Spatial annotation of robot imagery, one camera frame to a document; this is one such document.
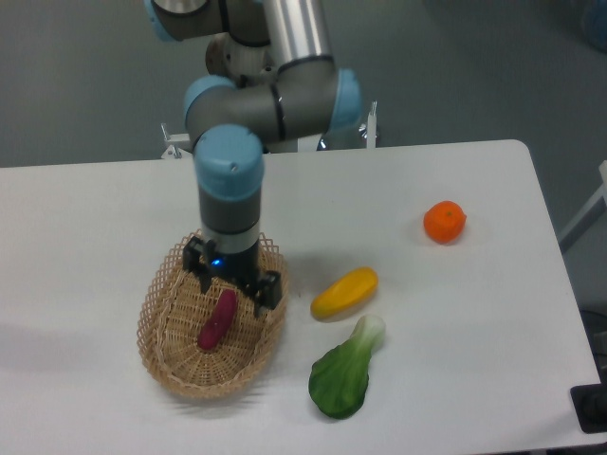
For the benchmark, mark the woven wicker basket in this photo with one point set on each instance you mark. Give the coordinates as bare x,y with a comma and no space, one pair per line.
171,318

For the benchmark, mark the blue object top right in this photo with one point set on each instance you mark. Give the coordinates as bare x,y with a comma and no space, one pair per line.
593,23

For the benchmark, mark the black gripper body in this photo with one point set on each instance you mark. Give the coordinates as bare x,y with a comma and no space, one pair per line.
238,269

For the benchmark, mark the white frame at right edge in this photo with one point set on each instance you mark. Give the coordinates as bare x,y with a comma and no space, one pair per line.
586,216

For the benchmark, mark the green bok choy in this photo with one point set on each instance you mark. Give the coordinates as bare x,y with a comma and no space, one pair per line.
339,380

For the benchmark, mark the purple sweet potato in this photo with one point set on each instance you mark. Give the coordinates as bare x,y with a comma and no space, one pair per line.
219,322

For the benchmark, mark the black box at table edge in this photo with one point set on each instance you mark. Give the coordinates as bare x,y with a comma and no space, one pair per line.
590,405

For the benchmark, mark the orange tangerine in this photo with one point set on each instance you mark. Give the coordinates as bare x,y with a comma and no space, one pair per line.
444,222

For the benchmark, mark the white metal mounting frame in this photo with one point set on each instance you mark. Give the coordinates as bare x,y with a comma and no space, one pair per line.
178,146

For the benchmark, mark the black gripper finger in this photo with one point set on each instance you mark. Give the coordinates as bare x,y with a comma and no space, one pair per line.
265,291
192,262

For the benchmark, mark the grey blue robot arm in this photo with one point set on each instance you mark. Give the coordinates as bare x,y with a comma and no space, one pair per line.
276,81

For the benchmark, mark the yellow mango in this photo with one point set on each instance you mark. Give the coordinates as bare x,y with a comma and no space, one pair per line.
355,287

